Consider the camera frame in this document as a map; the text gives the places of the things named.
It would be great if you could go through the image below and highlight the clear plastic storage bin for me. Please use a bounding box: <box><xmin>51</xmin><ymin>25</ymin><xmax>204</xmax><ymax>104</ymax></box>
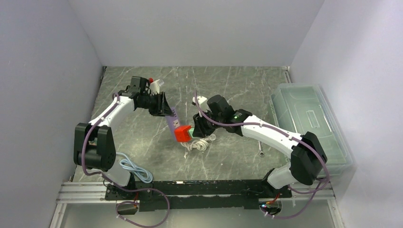
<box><xmin>271</xmin><ymin>83</ymin><xmax>353</xmax><ymax>177</ymax></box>

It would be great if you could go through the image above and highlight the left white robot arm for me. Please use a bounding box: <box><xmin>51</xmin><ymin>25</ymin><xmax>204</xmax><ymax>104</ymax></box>
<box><xmin>73</xmin><ymin>76</ymin><xmax>173</xmax><ymax>200</ymax></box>

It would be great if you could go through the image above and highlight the light green plug adapter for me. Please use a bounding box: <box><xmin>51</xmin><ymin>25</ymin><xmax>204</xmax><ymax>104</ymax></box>
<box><xmin>188</xmin><ymin>127</ymin><xmax>194</xmax><ymax>139</ymax></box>

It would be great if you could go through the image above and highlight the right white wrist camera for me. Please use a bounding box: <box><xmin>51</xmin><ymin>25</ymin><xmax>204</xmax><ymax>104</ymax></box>
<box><xmin>192</xmin><ymin>95</ymin><xmax>210</xmax><ymax>116</ymax></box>

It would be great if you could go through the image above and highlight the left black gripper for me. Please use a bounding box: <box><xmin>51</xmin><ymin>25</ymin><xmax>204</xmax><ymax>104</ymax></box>
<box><xmin>139</xmin><ymin>91</ymin><xmax>173</xmax><ymax>117</ymax></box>

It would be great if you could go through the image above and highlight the light blue cable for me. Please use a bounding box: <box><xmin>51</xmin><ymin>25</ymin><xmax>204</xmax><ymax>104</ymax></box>
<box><xmin>117</xmin><ymin>152</ymin><xmax>154</xmax><ymax>184</ymax></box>

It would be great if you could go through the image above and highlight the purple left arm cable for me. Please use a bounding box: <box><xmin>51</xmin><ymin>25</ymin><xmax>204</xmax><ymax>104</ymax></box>
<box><xmin>81</xmin><ymin>92</ymin><xmax>171</xmax><ymax>228</ymax></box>

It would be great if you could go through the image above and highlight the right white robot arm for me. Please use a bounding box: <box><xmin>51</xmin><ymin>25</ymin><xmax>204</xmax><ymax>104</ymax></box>
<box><xmin>192</xmin><ymin>95</ymin><xmax>330</xmax><ymax>197</ymax></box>

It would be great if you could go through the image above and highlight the silver wrench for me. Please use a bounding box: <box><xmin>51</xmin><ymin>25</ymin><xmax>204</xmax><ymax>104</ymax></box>
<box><xmin>258</xmin><ymin>141</ymin><xmax>265</xmax><ymax>157</ymax></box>

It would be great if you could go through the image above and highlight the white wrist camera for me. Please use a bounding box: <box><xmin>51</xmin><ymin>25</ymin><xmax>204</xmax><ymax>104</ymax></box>
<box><xmin>149</xmin><ymin>78</ymin><xmax>164</xmax><ymax>95</ymax></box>
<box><xmin>192</xmin><ymin>95</ymin><xmax>210</xmax><ymax>116</ymax></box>

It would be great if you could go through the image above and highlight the red plug adapter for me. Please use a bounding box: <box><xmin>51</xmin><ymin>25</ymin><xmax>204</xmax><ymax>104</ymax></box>
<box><xmin>174</xmin><ymin>125</ymin><xmax>192</xmax><ymax>143</ymax></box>

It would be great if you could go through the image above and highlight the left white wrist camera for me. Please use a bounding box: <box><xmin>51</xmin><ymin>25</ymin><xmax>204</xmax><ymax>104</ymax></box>
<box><xmin>149</xmin><ymin>78</ymin><xmax>164</xmax><ymax>95</ymax></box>

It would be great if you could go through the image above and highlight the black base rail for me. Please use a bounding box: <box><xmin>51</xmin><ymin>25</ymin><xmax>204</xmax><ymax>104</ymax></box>
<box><xmin>105</xmin><ymin>179</ymin><xmax>292</xmax><ymax>212</ymax></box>

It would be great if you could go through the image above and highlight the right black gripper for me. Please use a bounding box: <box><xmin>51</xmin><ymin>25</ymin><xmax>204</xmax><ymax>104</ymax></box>
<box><xmin>192</xmin><ymin>109</ymin><xmax>224</xmax><ymax>139</ymax></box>

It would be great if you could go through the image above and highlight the white power cord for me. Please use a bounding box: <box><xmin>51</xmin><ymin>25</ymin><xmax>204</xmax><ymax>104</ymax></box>
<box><xmin>181</xmin><ymin>134</ymin><xmax>217</xmax><ymax>152</ymax></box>

